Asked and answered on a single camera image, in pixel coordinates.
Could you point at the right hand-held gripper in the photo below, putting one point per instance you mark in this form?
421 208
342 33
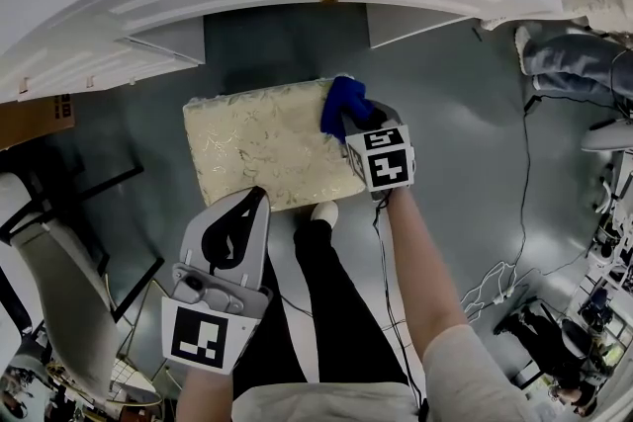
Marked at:
388 158

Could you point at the cream floral cushioned seat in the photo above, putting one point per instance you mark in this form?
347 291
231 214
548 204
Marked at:
257 148

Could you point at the black metal frame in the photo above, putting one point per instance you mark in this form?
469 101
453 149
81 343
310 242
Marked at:
126 284

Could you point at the person's black trouser leg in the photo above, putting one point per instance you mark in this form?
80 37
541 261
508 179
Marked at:
341 311

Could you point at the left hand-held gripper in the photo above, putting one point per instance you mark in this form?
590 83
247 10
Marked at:
212 311

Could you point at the person's white shoe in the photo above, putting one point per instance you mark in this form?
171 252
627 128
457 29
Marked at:
325 213

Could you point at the person's right forearm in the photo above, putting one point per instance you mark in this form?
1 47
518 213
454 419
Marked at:
425 272

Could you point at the grey upholstered chair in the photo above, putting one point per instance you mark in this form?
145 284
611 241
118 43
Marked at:
64 272

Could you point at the person's left forearm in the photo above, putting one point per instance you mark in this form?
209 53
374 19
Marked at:
205 395

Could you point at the blue cloth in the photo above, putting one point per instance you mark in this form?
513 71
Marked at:
341 106

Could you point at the brown cardboard box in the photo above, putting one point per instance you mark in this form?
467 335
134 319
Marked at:
34 121

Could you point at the person's grey top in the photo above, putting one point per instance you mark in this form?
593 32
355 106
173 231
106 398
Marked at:
326 402

